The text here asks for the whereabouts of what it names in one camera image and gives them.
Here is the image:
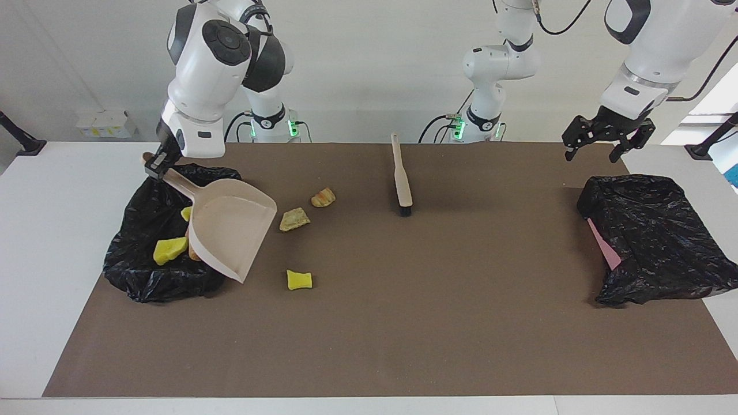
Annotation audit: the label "black right base cable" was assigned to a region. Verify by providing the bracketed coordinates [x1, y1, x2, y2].
[223, 111, 254, 144]

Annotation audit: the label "beige hand brush black bristles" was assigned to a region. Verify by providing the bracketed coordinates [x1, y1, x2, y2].
[390, 133, 414, 218]

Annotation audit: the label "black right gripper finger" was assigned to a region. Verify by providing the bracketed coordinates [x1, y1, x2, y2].
[145, 151, 176, 182]

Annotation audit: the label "open black trash bag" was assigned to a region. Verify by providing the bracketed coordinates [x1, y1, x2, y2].
[103, 164, 250, 304]

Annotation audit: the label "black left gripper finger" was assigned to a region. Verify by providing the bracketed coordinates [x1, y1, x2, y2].
[609, 120, 657, 164]
[563, 117, 595, 162]

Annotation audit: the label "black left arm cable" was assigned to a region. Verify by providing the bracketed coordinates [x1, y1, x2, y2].
[533, 0, 738, 103]

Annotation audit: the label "pink plastic bin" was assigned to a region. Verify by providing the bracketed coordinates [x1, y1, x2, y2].
[587, 218, 623, 270]

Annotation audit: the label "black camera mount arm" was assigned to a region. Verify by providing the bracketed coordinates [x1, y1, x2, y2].
[684, 112, 738, 161]
[0, 111, 47, 157]

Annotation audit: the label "black left base cable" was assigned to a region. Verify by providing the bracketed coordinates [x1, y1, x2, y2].
[418, 113, 462, 144]

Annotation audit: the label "beige plastic dustpan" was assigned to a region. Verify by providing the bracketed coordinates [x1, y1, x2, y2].
[143, 152, 278, 284]

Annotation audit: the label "crumpled black trash bag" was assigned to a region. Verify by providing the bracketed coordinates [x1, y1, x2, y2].
[577, 175, 738, 307]

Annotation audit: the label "brown table mat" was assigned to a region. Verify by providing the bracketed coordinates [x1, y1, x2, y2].
[42, 142, 738, 398]

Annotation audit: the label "black base cable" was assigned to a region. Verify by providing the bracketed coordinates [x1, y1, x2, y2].
[223, 111, 254, 144]
[418, 113, 462, 144]

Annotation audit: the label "white wall socket box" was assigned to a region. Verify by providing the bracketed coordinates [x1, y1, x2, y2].
[76, 111, 138, 139]

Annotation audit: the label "pale beige foam chunk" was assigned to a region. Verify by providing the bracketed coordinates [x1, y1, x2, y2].
[280, 207, 311, 232]

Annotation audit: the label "yellow diamond sponge piece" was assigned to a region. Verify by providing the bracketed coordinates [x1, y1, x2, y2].
[153, 236, 190, 266]

